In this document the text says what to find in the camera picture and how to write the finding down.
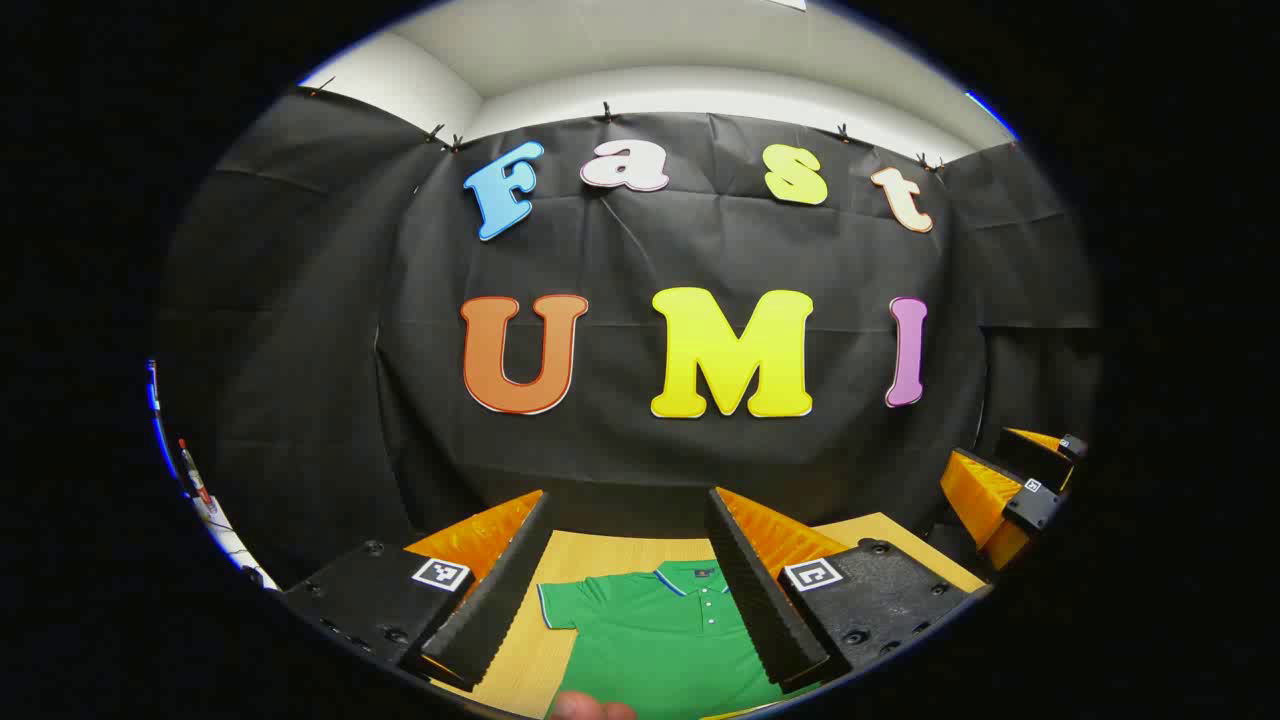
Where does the white device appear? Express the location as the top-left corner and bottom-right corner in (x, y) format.
(195, 490), (279, 591)

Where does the green T-shirt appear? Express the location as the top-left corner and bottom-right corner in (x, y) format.
(537, 560), (823, 720)

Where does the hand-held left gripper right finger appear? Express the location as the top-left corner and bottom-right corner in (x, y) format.
(705, 487), (973, 694)

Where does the red label bottle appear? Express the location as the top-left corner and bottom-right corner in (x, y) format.
(178, 438), (213, 506)

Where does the blue lit screen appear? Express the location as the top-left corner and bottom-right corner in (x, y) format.
(145, 358), (171, 481)

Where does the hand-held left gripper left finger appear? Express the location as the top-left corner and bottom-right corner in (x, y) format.
(283, 489), (554, 691)

